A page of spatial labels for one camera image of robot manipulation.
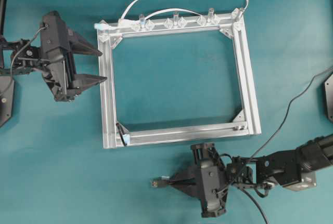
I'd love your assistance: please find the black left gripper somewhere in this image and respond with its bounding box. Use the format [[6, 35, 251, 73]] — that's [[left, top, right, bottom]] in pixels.
[[41, 11, 107, 102]]

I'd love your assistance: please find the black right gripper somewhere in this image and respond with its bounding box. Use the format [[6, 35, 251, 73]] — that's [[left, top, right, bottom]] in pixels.
[[169, 142, 228, 211]]

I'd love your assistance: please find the black wire with plug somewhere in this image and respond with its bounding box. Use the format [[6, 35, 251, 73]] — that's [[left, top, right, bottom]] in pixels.
[[150, 177, 197, 189]]

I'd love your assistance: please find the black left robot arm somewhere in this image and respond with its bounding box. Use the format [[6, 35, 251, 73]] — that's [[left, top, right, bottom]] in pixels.
[[1, 11, 107, 102]]

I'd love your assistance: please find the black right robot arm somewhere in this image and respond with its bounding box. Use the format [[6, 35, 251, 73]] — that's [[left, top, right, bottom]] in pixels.
[[166, 136, 332, 218]]

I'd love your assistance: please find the blue tape piece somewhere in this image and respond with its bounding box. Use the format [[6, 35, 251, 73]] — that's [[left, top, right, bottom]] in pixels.
[[123, 135, 130, 144]]

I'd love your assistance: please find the white flat cable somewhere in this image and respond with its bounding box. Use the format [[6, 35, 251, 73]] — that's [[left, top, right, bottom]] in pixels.
[[118, 0, 250, 26]]

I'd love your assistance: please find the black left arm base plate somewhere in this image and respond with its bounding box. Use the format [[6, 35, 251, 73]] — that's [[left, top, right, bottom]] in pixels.
[[0, 76, 15, 127]]

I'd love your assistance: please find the clear standoff post left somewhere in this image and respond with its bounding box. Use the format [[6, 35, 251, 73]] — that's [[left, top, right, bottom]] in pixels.
[[139, 14, 146, 30]]

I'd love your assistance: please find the clear standoff post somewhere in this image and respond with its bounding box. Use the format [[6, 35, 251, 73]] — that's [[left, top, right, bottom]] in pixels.
[[139, 14, 146, 30], [173, 11, 179, 27], [207, 8, 214, 24]]

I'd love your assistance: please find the clear standoff post middle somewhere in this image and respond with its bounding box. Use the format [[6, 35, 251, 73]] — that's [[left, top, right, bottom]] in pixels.
[[173, 11, 179, 27]]

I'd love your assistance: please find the clear standoff post right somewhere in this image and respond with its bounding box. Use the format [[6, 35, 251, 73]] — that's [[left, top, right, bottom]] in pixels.
[[207, 8, 214, 24]]

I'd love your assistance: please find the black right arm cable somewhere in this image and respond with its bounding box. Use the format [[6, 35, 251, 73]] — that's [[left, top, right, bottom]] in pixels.
[[244, 68, 333, 162]]

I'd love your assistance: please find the aluminium extrusion frame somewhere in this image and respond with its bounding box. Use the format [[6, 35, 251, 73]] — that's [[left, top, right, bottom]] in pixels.
[[95, 9, 261, 149]]

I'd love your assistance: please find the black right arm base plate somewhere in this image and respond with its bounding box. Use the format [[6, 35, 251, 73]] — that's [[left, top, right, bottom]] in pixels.
[[324, 73, 333, 123]]

